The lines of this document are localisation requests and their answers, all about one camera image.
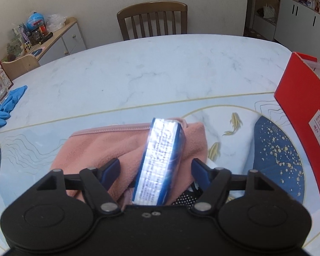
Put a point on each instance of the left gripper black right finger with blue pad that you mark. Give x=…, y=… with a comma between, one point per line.
x=215, y=185

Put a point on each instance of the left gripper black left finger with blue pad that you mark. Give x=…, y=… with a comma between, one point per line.
x=94, y=184

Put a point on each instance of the pink fleece cloth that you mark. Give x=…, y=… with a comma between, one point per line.
x=97, y=146

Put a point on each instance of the black polka dot item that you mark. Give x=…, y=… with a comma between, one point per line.
x=189, y=196

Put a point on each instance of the blue white carton box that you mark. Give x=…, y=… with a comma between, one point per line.
x=159, y=163

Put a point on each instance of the blue rubber gloves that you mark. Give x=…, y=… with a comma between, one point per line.
x=8, y=105

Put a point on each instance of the red white cardboard box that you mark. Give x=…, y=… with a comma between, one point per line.
x=298, y=94

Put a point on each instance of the white side cabinet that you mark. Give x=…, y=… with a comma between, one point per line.
x=65, y=41

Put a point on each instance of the white cabinet row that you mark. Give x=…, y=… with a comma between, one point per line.
x=297, y=28

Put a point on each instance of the blue globe on cabinet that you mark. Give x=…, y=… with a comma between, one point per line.
x=34, y=21

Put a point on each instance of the white plastic bag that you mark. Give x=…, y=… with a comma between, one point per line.
x=268, y=12

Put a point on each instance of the brown wooden chair at wall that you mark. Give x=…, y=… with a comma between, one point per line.
x=153, y=18

